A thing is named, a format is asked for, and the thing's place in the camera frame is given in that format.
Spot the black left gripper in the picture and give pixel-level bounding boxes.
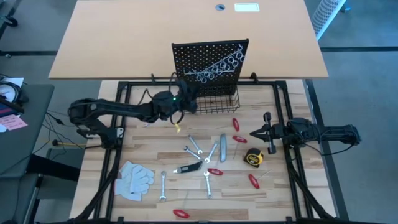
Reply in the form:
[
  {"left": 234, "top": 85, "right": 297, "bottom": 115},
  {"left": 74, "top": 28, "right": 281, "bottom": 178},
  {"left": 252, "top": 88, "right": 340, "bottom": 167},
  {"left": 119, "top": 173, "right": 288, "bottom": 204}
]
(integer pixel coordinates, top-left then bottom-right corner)
[{"left": 152, "top": 79, "right": 200, "bottom": 123}]

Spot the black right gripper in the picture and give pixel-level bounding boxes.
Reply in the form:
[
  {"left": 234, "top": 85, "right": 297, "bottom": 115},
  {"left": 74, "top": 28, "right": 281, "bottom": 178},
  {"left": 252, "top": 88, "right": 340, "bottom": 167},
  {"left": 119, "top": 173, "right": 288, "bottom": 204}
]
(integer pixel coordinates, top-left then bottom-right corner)
[{"left": 249, "top": 111, "right": 293, "bottom": 156}]

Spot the silver metal utility knife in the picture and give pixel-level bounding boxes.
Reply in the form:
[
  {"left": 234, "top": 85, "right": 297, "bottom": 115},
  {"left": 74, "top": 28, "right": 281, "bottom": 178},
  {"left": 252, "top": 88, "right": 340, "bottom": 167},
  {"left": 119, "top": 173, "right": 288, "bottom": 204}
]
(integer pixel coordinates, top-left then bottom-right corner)
[{"left": 219, "top": 133, "right": 228, "bottom": 164}]

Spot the chrome combination wrench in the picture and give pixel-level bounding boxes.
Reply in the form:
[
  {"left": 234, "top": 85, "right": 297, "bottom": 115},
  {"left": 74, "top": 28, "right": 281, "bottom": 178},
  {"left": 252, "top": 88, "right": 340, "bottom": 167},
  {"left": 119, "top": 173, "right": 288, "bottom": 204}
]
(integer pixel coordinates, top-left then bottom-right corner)
[
  {"left": 183, "top": 146, "right": 203, "bottom": 162},
  {"left": 204, "top": 141, "right": 220, "bottom": 164},
  {"left": 203, "top": 170, "right": 213, "bottom": 200},
  {"left": 187, "top": 134, "right": 204, "bottom": 156},
  {"left": 159, "top": 170, "right": 167, "bottom": 203}
]

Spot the black perforated pegboard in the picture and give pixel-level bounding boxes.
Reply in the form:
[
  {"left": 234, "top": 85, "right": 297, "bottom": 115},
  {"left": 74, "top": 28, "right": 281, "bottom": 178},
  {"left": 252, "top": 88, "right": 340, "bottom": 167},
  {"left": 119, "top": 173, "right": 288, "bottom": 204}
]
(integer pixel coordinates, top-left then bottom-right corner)
[{"left": 171, "top": 38, "right": 250, "bottom": 98}]

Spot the black grey utility knife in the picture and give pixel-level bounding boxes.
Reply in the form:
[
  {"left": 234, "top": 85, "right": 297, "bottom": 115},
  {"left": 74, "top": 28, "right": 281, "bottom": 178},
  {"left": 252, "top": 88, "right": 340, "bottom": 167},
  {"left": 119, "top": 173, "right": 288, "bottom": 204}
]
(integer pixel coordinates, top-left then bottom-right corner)
[{"left": 172, "top": 161, "right": 204, "bottom": 175}]

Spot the yellow black tape measure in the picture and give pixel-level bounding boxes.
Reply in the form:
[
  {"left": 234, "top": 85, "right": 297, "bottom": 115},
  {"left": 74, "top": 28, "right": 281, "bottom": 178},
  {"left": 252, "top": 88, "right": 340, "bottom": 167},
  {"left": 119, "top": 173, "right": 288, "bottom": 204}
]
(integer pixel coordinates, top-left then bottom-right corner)
[{"left": 243, "top": 147, "right": 264, "bottom": 169}]

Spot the tan wooden desk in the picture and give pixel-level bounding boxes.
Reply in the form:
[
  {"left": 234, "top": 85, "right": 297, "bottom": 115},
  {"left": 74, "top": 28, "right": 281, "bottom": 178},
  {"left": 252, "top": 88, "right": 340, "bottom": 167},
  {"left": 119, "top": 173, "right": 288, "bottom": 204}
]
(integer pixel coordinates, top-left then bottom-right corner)
[{"left": 48, "top": 0, "right": 330, "bottom": 80}]

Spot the white rectangular desk plate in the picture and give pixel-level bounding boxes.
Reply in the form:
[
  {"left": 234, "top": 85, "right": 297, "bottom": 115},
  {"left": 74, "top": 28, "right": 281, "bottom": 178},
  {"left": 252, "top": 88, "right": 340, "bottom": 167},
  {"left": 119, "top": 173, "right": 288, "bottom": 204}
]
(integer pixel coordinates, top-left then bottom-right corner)
[{"left": 234, "top": 2, "right": 261, "bottom": 12}]

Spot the white perforated panel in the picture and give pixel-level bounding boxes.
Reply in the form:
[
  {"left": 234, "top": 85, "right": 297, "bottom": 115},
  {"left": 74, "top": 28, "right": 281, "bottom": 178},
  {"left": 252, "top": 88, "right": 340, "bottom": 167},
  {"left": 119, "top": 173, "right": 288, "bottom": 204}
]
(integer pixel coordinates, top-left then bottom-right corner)
[{"left": 310, "top": 0, "right": 348, "bottom": 41}]

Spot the grey side table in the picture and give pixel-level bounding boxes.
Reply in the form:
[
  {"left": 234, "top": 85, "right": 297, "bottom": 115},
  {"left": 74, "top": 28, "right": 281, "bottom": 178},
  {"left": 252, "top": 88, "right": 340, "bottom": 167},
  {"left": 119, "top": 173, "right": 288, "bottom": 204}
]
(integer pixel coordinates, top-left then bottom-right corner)
[{"left": 0, "top": 83, "right": 55, "bottom": 180}]

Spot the white paper sheet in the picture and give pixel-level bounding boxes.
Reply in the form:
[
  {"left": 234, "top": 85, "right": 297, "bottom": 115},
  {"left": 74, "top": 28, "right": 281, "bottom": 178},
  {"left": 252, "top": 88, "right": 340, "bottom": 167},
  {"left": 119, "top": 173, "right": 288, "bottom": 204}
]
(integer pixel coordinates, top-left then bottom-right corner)
[{"left": 0, "top": 77, "right": 25, "bottom": 103}]

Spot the pink paper note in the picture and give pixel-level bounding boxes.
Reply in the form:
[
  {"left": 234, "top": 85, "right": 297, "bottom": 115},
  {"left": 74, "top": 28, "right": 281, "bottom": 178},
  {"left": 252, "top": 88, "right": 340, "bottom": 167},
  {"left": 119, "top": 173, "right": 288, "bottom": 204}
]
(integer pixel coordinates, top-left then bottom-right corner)
[{"left": 0, "top": 114, "right": 29, "bottom": 131}]

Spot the black caster wheel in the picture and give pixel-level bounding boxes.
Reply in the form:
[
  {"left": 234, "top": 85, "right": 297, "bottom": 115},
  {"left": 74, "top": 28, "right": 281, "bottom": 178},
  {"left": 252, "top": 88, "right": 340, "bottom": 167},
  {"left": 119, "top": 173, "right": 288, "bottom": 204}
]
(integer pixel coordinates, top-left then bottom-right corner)
[{"left": 2, "top": 15, "right": 19, "bottom": 28}]

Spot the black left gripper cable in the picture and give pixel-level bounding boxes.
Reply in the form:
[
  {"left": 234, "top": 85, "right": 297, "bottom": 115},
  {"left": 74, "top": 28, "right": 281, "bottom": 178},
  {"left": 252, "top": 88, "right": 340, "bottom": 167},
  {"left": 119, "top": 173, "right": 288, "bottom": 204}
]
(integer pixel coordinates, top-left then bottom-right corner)
[{"left": 169, "top": 108, "right": 186, "bottom": 127}]

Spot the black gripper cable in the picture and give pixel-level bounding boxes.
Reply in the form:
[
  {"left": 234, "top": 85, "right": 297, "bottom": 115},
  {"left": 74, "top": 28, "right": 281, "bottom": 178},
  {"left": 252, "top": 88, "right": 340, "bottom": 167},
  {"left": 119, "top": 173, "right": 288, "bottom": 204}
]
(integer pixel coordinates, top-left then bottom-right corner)
[
  {"left": 169, "top": 108, "right": 186, "bottom": 127},
  {"left": 306, "top": 141, "right": 356, "bottom": 156}
]

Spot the black wire basket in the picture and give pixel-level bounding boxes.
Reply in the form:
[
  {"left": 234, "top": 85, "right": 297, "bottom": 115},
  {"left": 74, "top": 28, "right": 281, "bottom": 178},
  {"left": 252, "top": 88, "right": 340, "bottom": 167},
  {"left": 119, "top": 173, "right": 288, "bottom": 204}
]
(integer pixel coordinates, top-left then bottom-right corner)
[{"left": 195, "top": 86, "right": 241, "bottom": 115}]

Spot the chrome ring hook rail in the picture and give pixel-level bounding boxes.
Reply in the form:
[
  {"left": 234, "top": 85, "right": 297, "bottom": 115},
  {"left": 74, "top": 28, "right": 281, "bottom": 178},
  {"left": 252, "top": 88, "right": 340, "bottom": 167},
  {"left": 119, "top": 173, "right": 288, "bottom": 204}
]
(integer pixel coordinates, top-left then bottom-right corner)
[{"left": 196, "top": 44, "right": 246, "bottom": 85}]

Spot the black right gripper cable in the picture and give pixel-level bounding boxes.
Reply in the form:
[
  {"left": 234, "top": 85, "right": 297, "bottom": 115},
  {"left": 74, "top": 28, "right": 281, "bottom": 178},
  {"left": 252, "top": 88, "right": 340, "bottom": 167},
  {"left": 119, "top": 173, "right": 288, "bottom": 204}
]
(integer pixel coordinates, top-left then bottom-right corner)
[{"left": 306, "top": 141, "right": 356, "bottom": 156}]

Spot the black mallet yellow handle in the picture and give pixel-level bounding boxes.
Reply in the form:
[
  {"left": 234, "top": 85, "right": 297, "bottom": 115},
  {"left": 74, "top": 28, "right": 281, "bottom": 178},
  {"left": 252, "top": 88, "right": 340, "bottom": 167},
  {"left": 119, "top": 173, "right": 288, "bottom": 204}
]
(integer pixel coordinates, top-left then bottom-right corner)
[{"left": 51, "top": 139, "right": 87, "bottom": 147}]

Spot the black coiled cable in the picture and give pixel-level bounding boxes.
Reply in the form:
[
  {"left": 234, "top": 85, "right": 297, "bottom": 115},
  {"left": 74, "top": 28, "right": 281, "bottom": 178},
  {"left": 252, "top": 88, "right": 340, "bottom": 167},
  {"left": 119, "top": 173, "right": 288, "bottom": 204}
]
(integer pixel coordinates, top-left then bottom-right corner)
[{"left": 0, "top": 81, "right": 30, "bottom": 105}]

